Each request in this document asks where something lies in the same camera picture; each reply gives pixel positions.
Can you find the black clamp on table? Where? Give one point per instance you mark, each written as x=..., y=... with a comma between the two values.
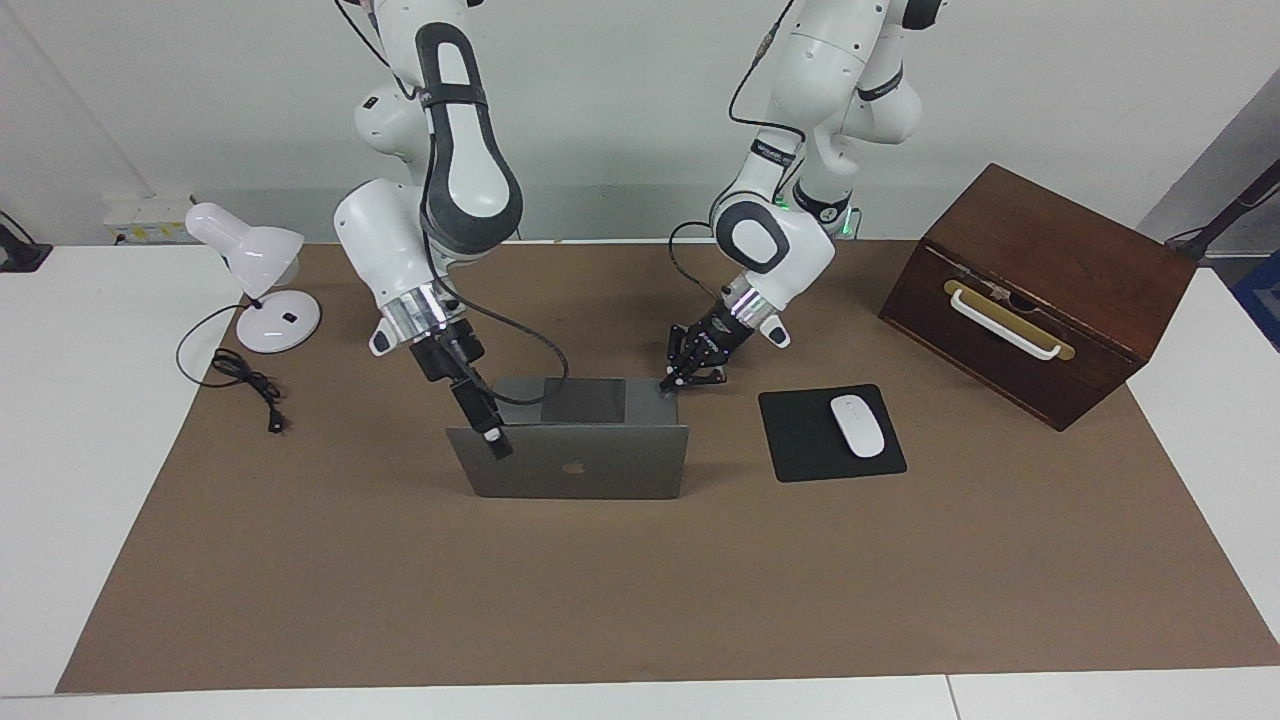
x=20, y=255

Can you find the white desk lamp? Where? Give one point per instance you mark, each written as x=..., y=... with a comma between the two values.
x=260, y=250

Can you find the grey aluminium laptop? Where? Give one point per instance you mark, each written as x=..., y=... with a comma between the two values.
x=600, y=465

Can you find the blue object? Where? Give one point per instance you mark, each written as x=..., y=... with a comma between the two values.
x=1262, y=295

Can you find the brown table mat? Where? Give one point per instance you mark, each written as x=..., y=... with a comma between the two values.
x=640, y=580

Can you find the black mouse pad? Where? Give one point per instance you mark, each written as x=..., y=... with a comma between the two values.
x=800, y=440

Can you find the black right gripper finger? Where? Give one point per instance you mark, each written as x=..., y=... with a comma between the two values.
x=494, y=408
x=478, y=412

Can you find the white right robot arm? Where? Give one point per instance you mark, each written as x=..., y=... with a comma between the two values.
x=390, y=250

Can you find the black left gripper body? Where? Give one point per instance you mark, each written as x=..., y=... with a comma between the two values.
x=720, y=330

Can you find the black stand pole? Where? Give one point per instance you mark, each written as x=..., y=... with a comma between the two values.
x=1235, y=205

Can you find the white wall power strip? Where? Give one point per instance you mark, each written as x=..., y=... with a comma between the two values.
x=150, y=215

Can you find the white computer mouse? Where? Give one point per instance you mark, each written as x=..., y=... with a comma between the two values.
x=858, y=425

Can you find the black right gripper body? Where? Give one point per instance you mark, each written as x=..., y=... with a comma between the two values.
x=450, y=350

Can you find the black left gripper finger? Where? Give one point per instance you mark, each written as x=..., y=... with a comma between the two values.
x=678, y=352
x=705, y=372

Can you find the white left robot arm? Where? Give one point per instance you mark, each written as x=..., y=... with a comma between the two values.
x=800, y=100

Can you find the dark wooden box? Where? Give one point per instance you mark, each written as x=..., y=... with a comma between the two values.
x=1060, y=250

